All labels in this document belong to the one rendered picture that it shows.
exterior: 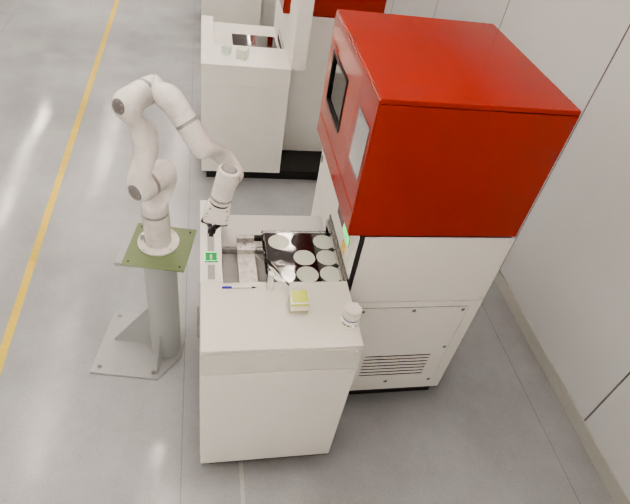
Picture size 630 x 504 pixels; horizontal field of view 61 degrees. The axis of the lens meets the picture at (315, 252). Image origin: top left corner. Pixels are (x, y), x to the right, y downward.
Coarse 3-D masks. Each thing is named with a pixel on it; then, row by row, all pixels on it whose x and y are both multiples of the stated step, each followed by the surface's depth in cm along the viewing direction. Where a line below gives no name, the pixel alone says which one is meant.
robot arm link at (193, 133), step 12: (192, 120) 190; (180, 132) 192; (192, 132) 191; (204, 132) 194; (192, 144) 193; (204, 144) 193; (216, 144) 198; (204, 156) 195; (216, 156) 203; (228, 156) 205; (240, 168) 208; (240, 180) 208
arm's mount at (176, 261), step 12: (180, 228) 258; (132, 240) 248; (180, 240) 252; (192, 240) 253; (132, 252) 243; (180, 252) 247; (132, 264) 238; (144, 264) 239; (156, 264) 240; (168, 264) 241; (180, 264) 242
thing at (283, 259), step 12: (300, 240) 254; (312, 240) 256; (276, 252) 246; (288, 252) 247; (312, 252) 249; (276, 264) 240; (288, 264) 241; (300, 264) 242; (312, 264) 243; (336, 264) 246; (276, 276) 235; (288, 276) 236
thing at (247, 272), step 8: (240, 256) 243; (248, 256) 244; (240, 264) 240; (248, 264) 240; (240, 272) 236; (248, 272) 237; (256, 272) 238; (240, 280) 233; (248, 280) 233; (256, 280) 234
